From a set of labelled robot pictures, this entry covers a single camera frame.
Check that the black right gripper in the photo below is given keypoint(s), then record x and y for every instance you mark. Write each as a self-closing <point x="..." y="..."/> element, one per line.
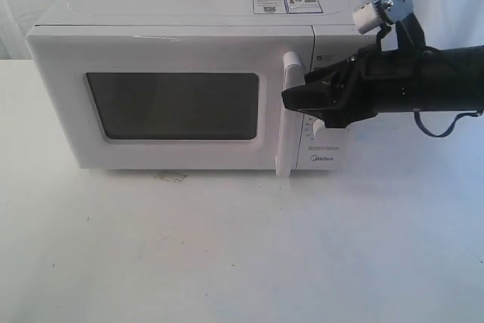
<point x="389" y="82"/>

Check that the white microwave oven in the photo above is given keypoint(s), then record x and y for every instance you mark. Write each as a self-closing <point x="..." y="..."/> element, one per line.
<point x="175" y="97"/>

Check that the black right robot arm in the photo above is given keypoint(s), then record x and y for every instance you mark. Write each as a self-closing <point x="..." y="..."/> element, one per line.
<point x="453" y="79"/>

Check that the white microwave oven body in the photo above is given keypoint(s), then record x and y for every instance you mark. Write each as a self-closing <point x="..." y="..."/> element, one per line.
<point x="336" y="38"/>

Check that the lower white timer knob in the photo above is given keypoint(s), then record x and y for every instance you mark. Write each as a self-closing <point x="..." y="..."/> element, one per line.
<point x="318" y="129"/>

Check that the blue energy label sticker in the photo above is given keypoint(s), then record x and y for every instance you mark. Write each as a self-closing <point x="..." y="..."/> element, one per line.
<point x="303" y="7"/>

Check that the red bordered warning sticker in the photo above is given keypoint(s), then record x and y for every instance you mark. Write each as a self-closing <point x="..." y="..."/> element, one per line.
<point x="269" y="7"/>

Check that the clear tape patch on table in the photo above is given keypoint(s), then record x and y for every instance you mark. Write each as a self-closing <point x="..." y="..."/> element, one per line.
<point x="170" y="176"/>

